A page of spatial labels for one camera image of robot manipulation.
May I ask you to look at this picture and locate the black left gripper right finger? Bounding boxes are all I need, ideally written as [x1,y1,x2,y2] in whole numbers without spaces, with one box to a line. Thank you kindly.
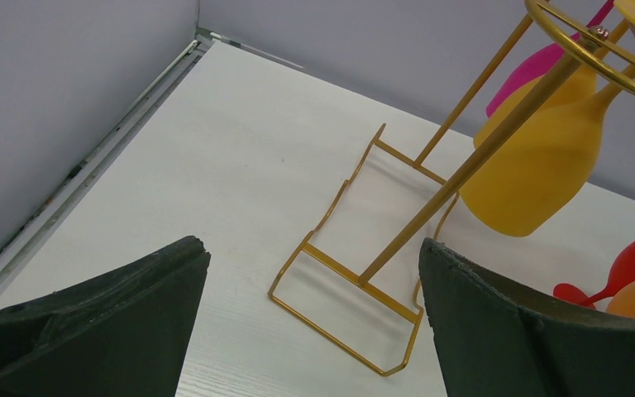
[418,238,635,396]

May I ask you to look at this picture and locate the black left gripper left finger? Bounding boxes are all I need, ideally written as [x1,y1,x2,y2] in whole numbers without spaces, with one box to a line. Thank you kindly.
[0,236,211,396]

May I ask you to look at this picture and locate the yellow wine glass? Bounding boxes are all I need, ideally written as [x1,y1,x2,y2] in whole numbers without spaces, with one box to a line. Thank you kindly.
[472,19,631,150]
[459,7,635,237]

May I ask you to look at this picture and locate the red wine glass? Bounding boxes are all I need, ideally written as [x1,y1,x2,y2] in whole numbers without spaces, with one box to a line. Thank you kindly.
[552,242,635,309]

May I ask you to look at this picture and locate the magenta wine glass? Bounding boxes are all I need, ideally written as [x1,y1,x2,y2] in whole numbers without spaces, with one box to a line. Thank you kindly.
[485,0,615,118]

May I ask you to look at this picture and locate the gold wire glass rack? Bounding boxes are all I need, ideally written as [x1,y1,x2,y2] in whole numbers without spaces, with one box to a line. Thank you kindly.
[267,1,635,377]

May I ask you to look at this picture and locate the aluminium table edge rail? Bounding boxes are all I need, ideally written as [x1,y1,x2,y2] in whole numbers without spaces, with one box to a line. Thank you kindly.
[0,26,304,295]

